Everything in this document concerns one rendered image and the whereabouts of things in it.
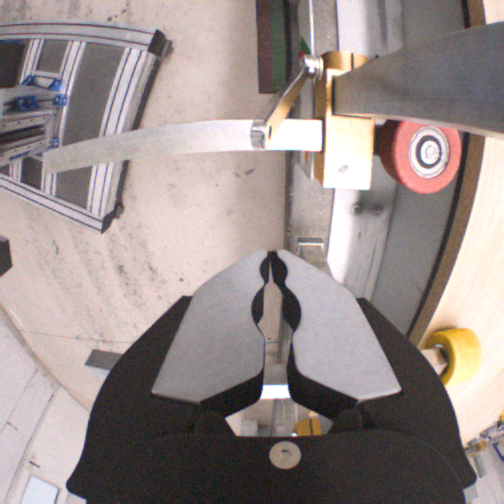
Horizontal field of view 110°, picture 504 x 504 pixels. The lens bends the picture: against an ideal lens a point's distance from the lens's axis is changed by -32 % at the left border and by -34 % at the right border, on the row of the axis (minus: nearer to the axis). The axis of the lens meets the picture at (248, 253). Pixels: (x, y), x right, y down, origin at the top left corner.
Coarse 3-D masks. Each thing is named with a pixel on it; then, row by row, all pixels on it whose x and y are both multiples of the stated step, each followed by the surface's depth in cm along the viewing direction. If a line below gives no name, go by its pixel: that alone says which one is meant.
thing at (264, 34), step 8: (264, 0) 26; (264, 8) 27; (264, 16) 28; (264, 24) 28; (264, 32) 29; (264, 40) 30; (264, 48) 30; (264, 56) 31; (264, 64) 32; (264, 72) 32; (264, 80) 33; (264, 88) 34
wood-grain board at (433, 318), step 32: (480, 0) 9; (480, 160) 18; (480, 192) 20; (480, 224) 21; (448, 256) 26; (480, 256) 23; (448, 288) 26; (480, 288) 26; (448, 320) 29; (480, 320) 29; (480, 384) 40; (480, 416) 53
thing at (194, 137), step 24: (240, 120) 22; (288, 120) 22; (312, 120) 22; (72, 144) 23; (96, 144) 23; (120, 144) 24; (144, 144) 24; (168, 144) 24; (192, 144) 24; (216, 144) 23; (240, 144) 23; (288, 144) 23; (312, 144) 23; (48, 168) 25; (72, 168) 25
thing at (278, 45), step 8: (272, 0) 26; (280, 0) 26; (272, 8) 27; (280, 8) 27; (272, 16) 27; (280, 16) 27; (272, 24) 28; (280, 24) 28; (272, 32) 29; (280, 32) 29; (272, 40) 30; (280, 40) 29; (272, 48) 30; (280, 48) 30; (280, 56) 31; (280, 64) 31; (280, 72) 32; (280, 80) 33
